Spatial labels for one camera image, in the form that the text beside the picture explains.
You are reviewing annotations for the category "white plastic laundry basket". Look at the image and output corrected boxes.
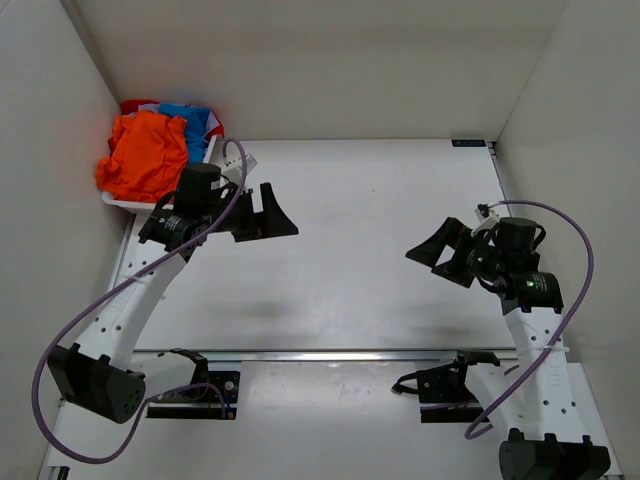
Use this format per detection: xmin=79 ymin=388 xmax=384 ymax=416
xmin=101 ymin=135 xmax=222 ymax=215

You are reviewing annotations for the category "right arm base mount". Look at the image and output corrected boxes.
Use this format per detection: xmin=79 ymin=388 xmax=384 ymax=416
xmin=391 ymin=350 xmax=501 ymax=424

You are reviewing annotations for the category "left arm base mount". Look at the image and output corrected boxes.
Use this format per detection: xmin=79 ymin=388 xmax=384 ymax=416
xmin=140 ymin=348 xmax=241 ymax=421

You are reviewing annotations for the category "orange t shirt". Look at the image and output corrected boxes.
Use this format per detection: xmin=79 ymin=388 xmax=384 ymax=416
xmin=95 ymin=111 xmax=188 ymax=203

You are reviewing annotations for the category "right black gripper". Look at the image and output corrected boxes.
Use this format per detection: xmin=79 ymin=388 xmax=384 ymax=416
xmin=405 ymin=218 xmax=505 ymax=288

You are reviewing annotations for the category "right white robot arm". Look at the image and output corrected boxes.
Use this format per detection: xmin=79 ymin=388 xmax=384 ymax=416
xmin=406 ymin=212 xmax=611 ymax=479

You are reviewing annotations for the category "red t shirt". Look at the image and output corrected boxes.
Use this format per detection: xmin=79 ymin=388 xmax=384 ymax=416
xmin=119 ymin=99 xmax=156 ymax=116

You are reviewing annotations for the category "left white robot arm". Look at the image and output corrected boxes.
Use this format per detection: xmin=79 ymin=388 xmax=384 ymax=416
xmin=47 ymin=164 xmax=299 ymax=424

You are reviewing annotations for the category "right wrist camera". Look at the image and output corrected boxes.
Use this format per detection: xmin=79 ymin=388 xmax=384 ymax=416
xmin=472 ymin=203 xmax=500 ymax=236

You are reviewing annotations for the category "blue t shirt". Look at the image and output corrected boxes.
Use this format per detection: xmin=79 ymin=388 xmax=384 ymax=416
xmin=158 ymin=103 xmax=215 ymax=164

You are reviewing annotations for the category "lavender t shirt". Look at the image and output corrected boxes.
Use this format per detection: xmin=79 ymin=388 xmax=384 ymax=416
xmin=138 ymin=103 xmax=159 ymax=113

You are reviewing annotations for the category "black label plate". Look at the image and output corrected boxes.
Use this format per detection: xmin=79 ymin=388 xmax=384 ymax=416
xmin=451 ymin=139 xmax=486 ymax=148

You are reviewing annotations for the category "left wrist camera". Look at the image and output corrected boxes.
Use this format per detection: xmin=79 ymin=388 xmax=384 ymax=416
xmin=220 ymin=154 xmax=258 ymax=185

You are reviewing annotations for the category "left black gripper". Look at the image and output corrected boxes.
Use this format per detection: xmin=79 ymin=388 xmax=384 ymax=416
xmin=209 ymin=175 xmax=301 ymax=237

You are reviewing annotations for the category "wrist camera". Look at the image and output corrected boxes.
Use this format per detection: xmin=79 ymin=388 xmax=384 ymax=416
xmin=472 ymin=203 xmax=500 ymax=236
xmin=220 ymin=154 xmax=258 ymax=185

